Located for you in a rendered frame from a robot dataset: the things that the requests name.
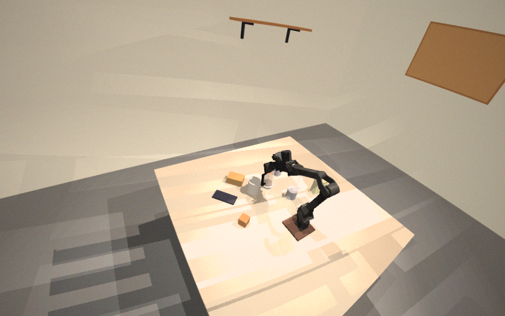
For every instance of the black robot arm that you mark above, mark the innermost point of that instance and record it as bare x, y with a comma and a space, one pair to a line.
305, 211

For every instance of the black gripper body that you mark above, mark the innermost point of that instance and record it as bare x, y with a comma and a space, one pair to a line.
268, 167

